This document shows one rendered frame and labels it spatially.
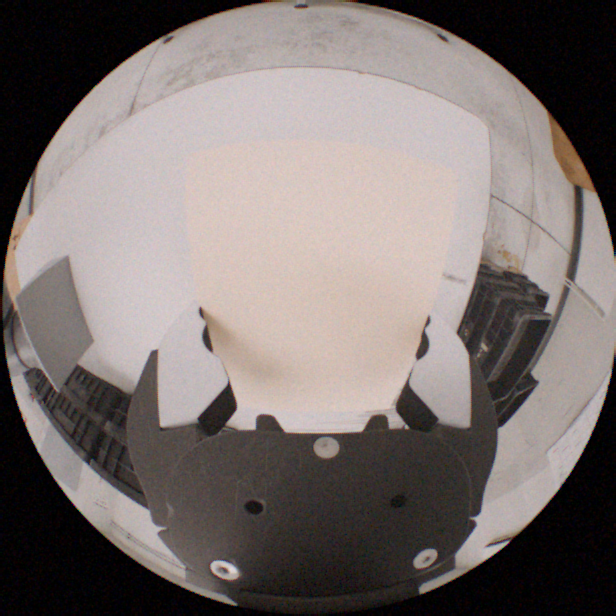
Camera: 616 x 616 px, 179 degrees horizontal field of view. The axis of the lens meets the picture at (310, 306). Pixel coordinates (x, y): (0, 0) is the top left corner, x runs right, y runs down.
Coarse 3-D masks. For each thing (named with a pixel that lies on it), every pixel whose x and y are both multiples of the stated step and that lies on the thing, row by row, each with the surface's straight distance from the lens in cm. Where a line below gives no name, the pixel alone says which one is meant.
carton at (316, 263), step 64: (192, 192) 10; (256, 192) 9; (320, 192) 9; (384, 192) 9; (448, 192) 11; (192, 256) 11; (256, 256) 10; (320, 256) 9; (384, 256) 10; (256, 320) 11; (320, 320) 11; (384, 320) 11; (256, 384) 14; (320, 384) 14; (384, 384) 15
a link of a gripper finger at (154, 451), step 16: (144, 368) 9; (144, 384) 8; (144, 400) 8; (128, 416) 8; (144, 416) 8; (128, 432) 8; (144, 432) 7; (160, 432) 7; (176, 432) 7; (192, 432) 6; (128, 448) 7; (144, 448) 7; (160, 448) 7; (176, 448) 6; (144, 464) 7; (160, 464) 6; (144, 480) 7; (160, 480) 6; (160, 496) 6; (160, 512) 6; (256, 512) 6
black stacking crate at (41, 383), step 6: (30, 372) 96; (36, 372) 90; (42, 372) 87; (30, 378) 93; (36, 378) 89; (42, 378) 84; (36, 384) 86; (42, 384) 81; (48, 384) 79; (36, 390) 84; (42, 390) 80; (48, 390) 78; (42, 396) 78; (48, 396) 78
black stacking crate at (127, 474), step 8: (104, 440) 51; (112, 440) 50; (120, 440) 49; (104, 448) 50; (112, 448) 49; (120, 448) 48; (104, 456) 49; (112, 456) 48; (120, 456) 47; (128, 456) 46; (104, 464) 49; (112, 464) 48; (120, 464) 47; (128, 464) 46; (112, 472) 47; (120, 472) 46; (128, 472) 45; (120, 480) 46; (128, 480) 45; (136, 480) 44; (136, 488) 44; (144, 496) 43
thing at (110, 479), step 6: (96, 462) 49; (96, 468) 49; (102, 468) 48; (102, 474) 48; (108, 474) 47; (108, 480) 47; (114, 480) 46; (114, 486) 45; (120, 486) 45; (126, 486) 44; (120, 492) 45; (126, 492) 44; (132, 492) 43; (132, 498) 43; (138, 498) 42; (144, 498) 41; (138, 504) 42; (144, 504) 41
